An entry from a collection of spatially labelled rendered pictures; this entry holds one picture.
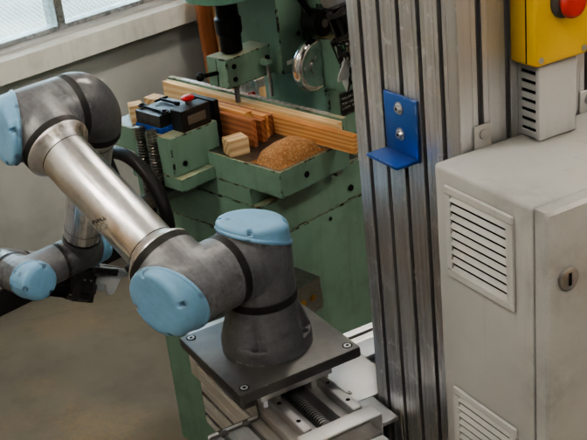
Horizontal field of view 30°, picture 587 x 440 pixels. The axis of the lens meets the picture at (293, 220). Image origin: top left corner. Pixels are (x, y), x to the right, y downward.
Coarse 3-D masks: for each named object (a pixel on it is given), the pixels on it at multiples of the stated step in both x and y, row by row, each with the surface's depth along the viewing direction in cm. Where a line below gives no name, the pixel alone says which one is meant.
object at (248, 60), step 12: (252, 48) 249; (264, 48) 250; (216, 60) 245; (228, 60) 244; (240, 60) 246; (252, 60) 249; (228, 72) 244; (240, 72) 247; (252, 72) 250; (264, 72) 252; (216, 84) 249; (228, 84) 246; (240, 84) 248
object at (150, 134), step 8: (136, 128) 238; (144, 128) 238; (152, 128) 237; (136, 136) 238; (144, 136) 239; (152, 136) 235; (136, 144) 240; (144, 144) 239; (152, 144) 236; (144, 152) 240; (152, 152) 236; (144, 160) 240; (152, 160) 237; (152, 168) 238; (160, 168) 238; (160, 176) 238; (144, 184) 242; (144, 192) 243
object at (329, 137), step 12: (276, 120) 244; (288, 120) 241; (300, 120) 241; (276, 132) 246; (288, 132) 243; (300, 132) 240; (312, 132) 237; (324, 132) 234; (336, 132) 232; (348, 132) 231; (324, 144) 236; (336, 144) 233; (348, 144) 230
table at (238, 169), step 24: (120, 144) 266; (264, 144) 241; (216, 168) 241; (240, 168) 234; (264, 168) 228; (288, 168) 227; (312, 168) 232; (336, 168) 237; (264, 192) 231; (288, 192) 229
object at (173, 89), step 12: (168, 84) 273; (180, 84) 270; (168, 96) 275; (180, 96) 271; (216, 96) 260; (228, 96) 258; (264, 108) 249; (276, 108) 246; (288, 108) 246; (312, 120) 239; (324, 120) 236; (336, 120) 235
